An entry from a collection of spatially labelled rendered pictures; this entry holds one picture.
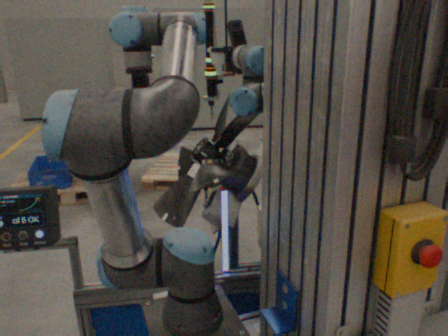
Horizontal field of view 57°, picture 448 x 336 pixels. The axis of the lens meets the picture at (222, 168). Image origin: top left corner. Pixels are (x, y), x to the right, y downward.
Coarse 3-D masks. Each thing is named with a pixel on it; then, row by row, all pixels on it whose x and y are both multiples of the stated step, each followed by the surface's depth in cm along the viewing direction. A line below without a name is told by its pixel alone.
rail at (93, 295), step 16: (224, 272) 154; (240, 272) 154; (256, 272) 154; (96, 288) 146; (112, 288) 147; (128, 288) 148; (144, 288) 150; (160, 288) 149; (224, 288) 153; (240, 288) 155; (256, 288) 155; (80, 304) 148; (96, 304) 148; (112, 304) 149
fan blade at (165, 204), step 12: (180, 180) 185; (192, 180) 183; (168, 192) 186; (180, 192) 183; (156, 204) 188; (168, 204) 183; (180, 204) 181; (192, 204) 179; (168, 216) 180; (180, 216) 178
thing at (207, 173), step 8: (200, 168) 169; (208, 168) 167; (216, 168) 166; (224, 168) 165; (232, 168) 163; (200, 176) 162; (208, 176) 159; (216, 176) 157; (224, 176) 155; (232, 176) 153; (192, 184) 159; (200, 184) 156; (208, 184) 153; (192, 192) 154
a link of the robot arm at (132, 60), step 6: (126, 54) 106; (132, 54) 105; (138, 54) 105; (144, 54) 106; (150, 54) 108; (126, 60) 106; (132, 60) 106; (138, 60) 106; (144, 60) 106; (150, 60) 108; (126, 66) 107; (132, 66) 106; (138, 66) 106; (144, 66) 107; (150, 66) 109
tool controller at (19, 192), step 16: (0, 192) 129; (16, 192) 129; (32, 192) 130; (48, 192) 131; (0, 208) 129; (16, 208) 129; (32, 208) 130; (48, 208) 131; (16, 224) 130; (32, 224) 130; (48, 224) 131; (0, 240) 129; (16, 240) 130; (32, 240) 131; (48, 240) 131
